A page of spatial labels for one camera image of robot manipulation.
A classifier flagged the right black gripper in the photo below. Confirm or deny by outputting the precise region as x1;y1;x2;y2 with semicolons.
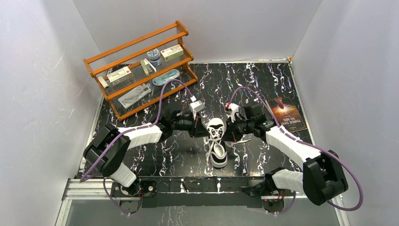
221;115;254;142

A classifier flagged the white shoelace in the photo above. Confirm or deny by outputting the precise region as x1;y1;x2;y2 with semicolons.
204;126;252;161

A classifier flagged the black white canvas sneaker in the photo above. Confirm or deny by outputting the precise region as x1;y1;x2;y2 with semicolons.
205;118;227;168

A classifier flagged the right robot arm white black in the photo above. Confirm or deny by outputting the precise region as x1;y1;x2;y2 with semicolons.
223;104;349;205

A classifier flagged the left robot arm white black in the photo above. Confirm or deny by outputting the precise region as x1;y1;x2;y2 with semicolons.
83;110;209;196

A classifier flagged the brown book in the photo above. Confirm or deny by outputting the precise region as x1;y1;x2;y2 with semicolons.
267;97;307;133

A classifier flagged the blue packaged item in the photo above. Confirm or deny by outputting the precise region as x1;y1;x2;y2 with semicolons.
152;69;180;86

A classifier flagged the white patterned flat package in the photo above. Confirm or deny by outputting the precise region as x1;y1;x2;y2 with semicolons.
118;83;152;109

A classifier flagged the white green box top shelf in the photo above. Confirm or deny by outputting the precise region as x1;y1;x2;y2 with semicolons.
160;44;184;62

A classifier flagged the orange wooden shelf rack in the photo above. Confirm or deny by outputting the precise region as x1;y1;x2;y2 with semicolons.
83;21;198;121

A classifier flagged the round blue white tin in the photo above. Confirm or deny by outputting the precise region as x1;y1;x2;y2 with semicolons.
147;48;161;67

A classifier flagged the white red box middle shelf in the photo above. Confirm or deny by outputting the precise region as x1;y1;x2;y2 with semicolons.
107;66;133;85

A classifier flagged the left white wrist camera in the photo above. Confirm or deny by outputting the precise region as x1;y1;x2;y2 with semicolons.
190;100;205;119

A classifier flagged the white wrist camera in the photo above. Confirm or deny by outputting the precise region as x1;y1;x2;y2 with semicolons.
225;103;239;122
190;100;205;119

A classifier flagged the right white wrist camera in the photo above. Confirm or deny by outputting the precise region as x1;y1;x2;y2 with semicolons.
225;103;239;122

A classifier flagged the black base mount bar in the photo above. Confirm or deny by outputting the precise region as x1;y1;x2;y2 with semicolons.
110;176;293;212

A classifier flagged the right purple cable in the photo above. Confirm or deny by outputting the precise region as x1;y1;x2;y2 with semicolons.
228;87;364;216

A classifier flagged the purple cable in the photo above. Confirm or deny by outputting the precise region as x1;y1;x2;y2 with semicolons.
228;87;364;216
79;79;197;216

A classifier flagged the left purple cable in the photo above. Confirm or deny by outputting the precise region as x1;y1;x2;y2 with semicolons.
79;79;197;216

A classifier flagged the aluminium frame rail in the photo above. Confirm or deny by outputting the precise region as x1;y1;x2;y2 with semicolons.
63;177;347;205

